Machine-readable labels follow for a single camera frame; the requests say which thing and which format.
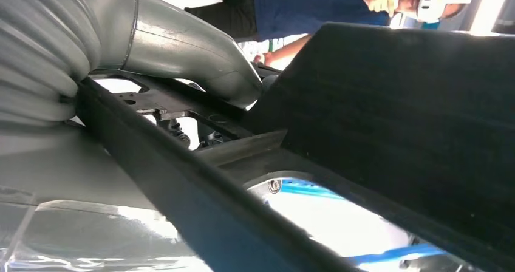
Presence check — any blue metal shelf rack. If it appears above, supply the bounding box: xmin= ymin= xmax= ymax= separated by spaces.
xmin=279 ymin=177 xmax=448 ymax=265

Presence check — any person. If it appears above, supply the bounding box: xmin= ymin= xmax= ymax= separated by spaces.
xmin=128 ymin=0 xmax=476 ymax=72

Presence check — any white VR headset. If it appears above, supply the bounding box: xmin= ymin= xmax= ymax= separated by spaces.
xmin=416 ymin=0 xmax=475 ymax=24

